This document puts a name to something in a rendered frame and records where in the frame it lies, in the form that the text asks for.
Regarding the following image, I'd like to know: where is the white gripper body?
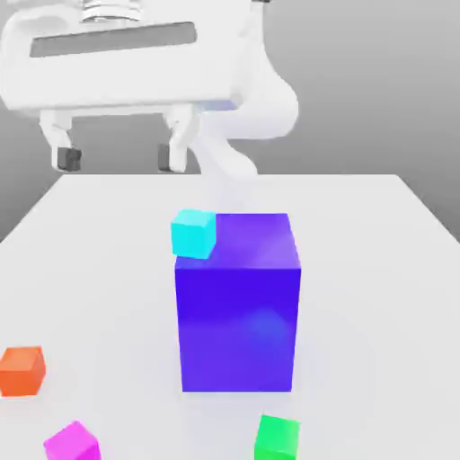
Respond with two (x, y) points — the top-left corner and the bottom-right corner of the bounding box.
(0, 3), (251, 117)

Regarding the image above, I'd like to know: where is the small cyan cube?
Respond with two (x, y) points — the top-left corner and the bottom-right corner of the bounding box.
(170, 208), (217, 261)

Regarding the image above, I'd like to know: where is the small orange cube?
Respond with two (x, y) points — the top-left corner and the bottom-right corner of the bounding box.
(0, 345), (48, 398)

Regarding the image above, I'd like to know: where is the small magenta cube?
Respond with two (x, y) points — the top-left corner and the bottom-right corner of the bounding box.
(42, 420), (102, 460)

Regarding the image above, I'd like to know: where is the small green cube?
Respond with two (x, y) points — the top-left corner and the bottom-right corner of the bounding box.
(253, 413), (302, 460)

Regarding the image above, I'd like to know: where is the large purple box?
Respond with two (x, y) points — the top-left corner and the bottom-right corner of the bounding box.
(173, 212), (302, 394)

